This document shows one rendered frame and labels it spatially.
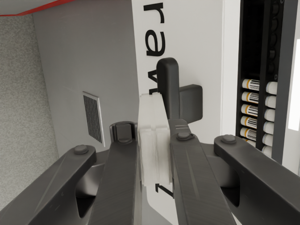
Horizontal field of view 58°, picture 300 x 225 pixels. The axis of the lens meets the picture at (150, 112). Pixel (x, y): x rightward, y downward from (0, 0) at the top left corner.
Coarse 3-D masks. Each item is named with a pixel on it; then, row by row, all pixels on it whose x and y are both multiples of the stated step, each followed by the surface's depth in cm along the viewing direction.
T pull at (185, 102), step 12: (168, 60) 18; (156, 72) 19; (168, 72) 18; (168, 84) 18; (192, 84) 21; (168, 96) 18; (180, 96) 19; (192, 96) 20; (168, 108) 19; (180, 108) 20; (192, 108) 20; (192, 120) 20
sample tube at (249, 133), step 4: (244, 128) 31; (240, 132) 32; (244, 132) 31; (248, 132) 31; (252, 132) 30; (244, 136) 31; (248, 136) 31; (252, 136) 30; (264, 136) 29; (268, 136) 29; (272, 136) 29; (264, 140) 29; (268, 140) 29; (272, 140) 28; (268, 144) 29
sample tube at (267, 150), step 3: (243, 138) 32; (246, 141) 31; (249, 141) 31; (252, 141) 31; (252, 144) 31; (255, 144) 30; (264, 147) 30; (267, 147) 29; (270, 147) 29; (264, 150) 29; (267, 150) 29; (270, 150) 29; (264, 153) 29; (267, 153) 29; (270, 153) 29; (270, 156) 29
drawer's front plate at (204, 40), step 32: (160, 0) 22; (192, 0) 19; (224, 0) 17; (192, 32) 20; (224, 32) 18; (192, 64) 21; (224, 64) 19; (224, 96) 19; (192, 128) 23; (224, 128) 20; (160, 192) 29
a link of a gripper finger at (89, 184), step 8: (104, 152) 12; (104, 160) 11; (96, 168) 11; (88, 176) 11; (96, 176) 11; (80, 184) 11; (88, 184) 11; (96, 184) 11; (80, 192) 11; (88, 192) 11; (96, 192) 11
